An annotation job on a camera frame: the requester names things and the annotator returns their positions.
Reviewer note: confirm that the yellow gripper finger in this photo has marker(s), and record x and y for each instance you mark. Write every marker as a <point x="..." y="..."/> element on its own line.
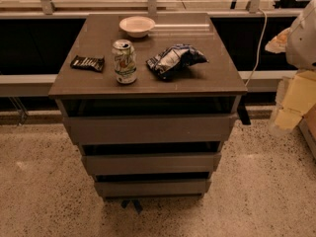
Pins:
<point x="278" y="43"/>
<point x="283" y="122"/>

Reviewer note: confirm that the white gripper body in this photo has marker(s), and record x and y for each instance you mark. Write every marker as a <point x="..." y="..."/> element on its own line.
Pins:
<point x="303" y="44"/>

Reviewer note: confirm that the grey drawer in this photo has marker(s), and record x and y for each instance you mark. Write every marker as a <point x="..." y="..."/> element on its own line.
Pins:
<point x="149" y="129"/>
<point x="148" y="189"/>
<point x="150" y="163"/>

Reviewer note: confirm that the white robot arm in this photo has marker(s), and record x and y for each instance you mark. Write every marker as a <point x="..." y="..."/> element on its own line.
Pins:
<point x="300" y="50"/>

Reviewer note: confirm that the grey drawer cabinet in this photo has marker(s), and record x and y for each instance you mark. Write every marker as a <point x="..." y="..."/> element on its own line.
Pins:
<point x="211" y="88"/>

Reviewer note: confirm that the cardboard box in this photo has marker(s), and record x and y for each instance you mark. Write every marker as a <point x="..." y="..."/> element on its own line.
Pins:
<point x="308" y="129"/>

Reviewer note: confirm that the crumpled chip bag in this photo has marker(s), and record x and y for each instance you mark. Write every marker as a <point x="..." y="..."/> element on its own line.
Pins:
<point x="174" y="59"/>

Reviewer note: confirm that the white bowl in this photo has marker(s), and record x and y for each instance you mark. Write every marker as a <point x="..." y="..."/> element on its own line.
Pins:
<point x="137" y="26"/>

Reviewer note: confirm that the green soda can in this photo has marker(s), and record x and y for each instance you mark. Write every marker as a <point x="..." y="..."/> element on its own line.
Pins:
<point x="124" y="58"/>

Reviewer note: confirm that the black chocolate bar wrapper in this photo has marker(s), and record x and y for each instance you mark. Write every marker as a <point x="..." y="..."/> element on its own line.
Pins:
<point x="88" y="63"/>

